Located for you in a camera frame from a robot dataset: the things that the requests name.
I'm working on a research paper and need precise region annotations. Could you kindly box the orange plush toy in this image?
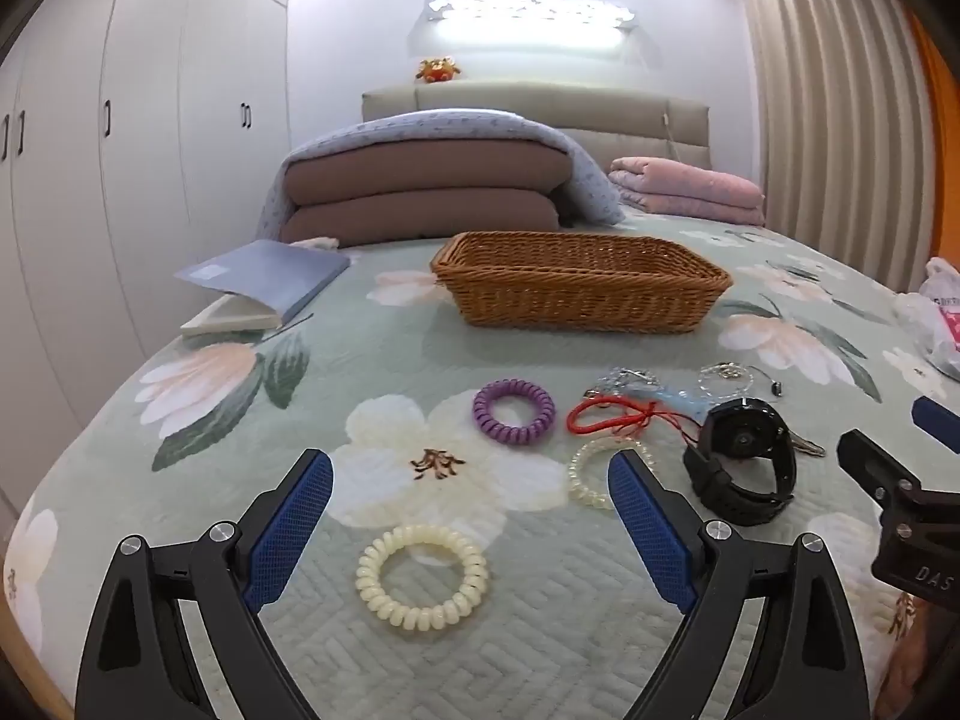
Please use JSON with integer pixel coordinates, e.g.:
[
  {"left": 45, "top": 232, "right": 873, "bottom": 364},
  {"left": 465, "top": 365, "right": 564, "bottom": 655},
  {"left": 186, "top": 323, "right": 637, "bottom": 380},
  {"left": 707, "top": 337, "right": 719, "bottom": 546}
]
[{"left": 415, "top": 57, "right": 460, "bottom": 85}]

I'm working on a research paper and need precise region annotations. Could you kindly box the brown wicker basket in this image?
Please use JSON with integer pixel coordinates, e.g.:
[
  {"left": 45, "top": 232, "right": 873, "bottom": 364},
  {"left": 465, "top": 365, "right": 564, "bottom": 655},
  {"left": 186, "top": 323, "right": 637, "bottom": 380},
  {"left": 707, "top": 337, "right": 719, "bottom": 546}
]
[{"left": 431, "top": 231, "right": 732, "bottom": 335}]

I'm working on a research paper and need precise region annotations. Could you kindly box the folded brown duvet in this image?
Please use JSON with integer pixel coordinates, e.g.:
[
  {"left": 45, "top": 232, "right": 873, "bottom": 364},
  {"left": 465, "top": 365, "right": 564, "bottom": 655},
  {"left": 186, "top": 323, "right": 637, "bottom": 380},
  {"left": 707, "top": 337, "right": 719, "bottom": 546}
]
[{"left": 278, "top": 140, "right": 573, "bottom": 247}]

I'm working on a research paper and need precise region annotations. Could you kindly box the clear bead bracelet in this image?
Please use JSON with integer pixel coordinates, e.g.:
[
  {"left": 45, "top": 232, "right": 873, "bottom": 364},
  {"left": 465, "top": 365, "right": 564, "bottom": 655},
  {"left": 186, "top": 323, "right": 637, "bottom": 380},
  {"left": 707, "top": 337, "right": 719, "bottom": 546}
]
[{"left": 694, "top": 359, "right": 788, "bottom": 400}]

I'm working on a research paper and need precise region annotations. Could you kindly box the orange curtain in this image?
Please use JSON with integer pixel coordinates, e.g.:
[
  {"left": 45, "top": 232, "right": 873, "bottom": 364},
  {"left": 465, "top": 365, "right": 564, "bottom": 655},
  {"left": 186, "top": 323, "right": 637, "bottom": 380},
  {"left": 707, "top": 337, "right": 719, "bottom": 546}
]
[{"left": 903, "top": 7, "right": 958, "bottom": 288}]

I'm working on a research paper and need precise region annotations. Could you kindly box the white plastic bag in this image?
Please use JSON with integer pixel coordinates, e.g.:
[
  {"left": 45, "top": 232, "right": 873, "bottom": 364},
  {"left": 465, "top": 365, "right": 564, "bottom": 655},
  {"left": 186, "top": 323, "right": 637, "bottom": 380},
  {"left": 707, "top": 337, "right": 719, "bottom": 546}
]
[{"left": 892, "top": 257, "right": 960, "bottom": 380}]

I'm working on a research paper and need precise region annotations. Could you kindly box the beige curtain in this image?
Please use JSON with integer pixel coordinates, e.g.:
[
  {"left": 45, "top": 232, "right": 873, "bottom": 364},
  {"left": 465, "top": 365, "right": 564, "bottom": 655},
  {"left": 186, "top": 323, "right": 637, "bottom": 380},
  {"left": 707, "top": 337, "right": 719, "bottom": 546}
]
[{"left": 743, "top": 0, "right": 934, "bottom": 291}]

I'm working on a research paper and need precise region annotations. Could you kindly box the beige padded headboard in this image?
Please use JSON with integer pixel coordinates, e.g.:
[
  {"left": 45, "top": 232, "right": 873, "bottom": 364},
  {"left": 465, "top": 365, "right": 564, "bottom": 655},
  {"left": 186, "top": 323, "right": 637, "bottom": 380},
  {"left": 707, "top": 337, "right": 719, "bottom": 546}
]
[{"left": 361, "top": 80, "right": 711, "bottom": 169}]

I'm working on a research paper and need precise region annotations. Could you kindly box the cream fluffy cloth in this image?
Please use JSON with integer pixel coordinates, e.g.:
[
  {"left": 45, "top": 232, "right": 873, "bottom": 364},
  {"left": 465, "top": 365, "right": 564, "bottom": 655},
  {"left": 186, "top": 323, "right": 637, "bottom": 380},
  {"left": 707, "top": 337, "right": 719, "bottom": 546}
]
[{"left": 295, "top": 236, "right": 340, "bottom": 250}]

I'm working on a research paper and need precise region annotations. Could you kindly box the crystal bead bracelet blue tag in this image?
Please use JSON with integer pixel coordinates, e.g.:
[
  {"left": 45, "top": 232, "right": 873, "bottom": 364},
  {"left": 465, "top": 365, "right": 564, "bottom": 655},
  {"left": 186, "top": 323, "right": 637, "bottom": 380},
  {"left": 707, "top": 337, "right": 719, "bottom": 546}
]
[{"left": 583, "top": 366, "right": 715, "bottom": 421}]

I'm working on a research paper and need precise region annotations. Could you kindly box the blue book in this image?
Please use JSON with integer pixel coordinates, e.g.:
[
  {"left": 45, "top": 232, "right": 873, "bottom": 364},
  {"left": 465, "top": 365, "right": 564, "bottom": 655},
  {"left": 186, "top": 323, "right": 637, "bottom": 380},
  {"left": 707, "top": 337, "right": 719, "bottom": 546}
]
[{"left": 176, "top": 239, "right": 352, "bottom": 322}]

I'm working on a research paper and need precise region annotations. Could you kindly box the clear spiral hair tie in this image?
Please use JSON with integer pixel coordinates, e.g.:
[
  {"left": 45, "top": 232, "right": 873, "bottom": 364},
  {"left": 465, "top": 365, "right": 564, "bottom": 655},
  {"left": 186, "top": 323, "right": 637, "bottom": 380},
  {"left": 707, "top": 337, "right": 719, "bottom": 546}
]
[{"left": 565, "top": 434, "right": 658, "bottom": 512}]

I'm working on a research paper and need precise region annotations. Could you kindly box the floral green bedspread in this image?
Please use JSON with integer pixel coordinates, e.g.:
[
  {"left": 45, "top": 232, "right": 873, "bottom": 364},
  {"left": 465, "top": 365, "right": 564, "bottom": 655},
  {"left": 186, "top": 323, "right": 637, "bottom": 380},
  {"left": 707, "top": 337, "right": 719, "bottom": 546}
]
[{"left": 2, "top": 213, "right": 958, "bottom": 718}]

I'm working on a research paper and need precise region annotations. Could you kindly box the cream spiral hair tie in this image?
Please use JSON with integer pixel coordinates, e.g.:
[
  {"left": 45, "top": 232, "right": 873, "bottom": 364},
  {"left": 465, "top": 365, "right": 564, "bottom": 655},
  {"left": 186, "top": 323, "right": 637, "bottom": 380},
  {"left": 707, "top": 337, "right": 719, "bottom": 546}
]
[{"left": 355, "top": 521, "right": 491, "bottom": 636}]

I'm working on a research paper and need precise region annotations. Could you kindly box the blue patterned blanket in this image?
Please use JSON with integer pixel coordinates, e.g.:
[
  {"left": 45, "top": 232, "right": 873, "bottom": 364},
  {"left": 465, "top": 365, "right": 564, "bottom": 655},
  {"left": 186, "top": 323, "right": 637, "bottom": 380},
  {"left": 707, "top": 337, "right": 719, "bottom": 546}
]
[{"left": 254, "top": 107, "right": 625, "bottom": 241}]

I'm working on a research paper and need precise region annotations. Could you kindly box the red cord bracelet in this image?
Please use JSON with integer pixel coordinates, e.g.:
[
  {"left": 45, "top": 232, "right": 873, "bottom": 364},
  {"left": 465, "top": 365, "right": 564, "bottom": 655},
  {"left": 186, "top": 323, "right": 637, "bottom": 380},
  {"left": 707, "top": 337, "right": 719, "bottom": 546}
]
[{"left": 565, "top": 395, "right": 703, "bottom": 452}]

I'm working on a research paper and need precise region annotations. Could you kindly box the folded pink quilt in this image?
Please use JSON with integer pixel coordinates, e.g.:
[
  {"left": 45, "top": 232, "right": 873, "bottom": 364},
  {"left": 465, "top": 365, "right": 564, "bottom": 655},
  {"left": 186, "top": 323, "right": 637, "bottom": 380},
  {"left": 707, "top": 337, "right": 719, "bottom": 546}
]
[{"left": 608, "top": 156, "right": 765, "bottom": 227}]

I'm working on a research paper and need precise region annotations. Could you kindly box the white book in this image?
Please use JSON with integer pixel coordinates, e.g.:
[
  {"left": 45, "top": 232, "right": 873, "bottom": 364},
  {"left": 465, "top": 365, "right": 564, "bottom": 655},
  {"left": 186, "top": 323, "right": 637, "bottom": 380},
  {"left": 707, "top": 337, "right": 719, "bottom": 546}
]
[{"left": 181, "top": 294, "right": 283, "bottom": 337}]

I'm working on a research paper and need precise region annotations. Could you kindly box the white wardrobe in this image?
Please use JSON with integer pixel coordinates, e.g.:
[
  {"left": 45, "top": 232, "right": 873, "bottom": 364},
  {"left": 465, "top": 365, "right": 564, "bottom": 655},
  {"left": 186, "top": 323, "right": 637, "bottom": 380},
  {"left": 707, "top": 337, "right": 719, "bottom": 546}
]
[{"left": 2, "top": 0, "right": 290, "bottom": 511}]

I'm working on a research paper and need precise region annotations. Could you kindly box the black wrist watch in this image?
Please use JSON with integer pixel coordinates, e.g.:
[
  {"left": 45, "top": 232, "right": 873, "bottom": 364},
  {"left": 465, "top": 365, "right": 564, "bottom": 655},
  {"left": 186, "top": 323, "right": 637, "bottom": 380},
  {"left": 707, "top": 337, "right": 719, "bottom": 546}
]
[{"left": 683, "top": 398, "right": 797, "bottom": 527}]

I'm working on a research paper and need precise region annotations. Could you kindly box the purple spiral hair tie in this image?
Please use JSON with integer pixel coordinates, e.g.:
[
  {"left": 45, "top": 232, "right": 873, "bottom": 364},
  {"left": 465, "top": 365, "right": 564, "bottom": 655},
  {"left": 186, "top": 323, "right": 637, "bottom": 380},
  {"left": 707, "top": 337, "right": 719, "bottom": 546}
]
[{"left": 472, "top": 377, "right": 559, "bottom": 447}]

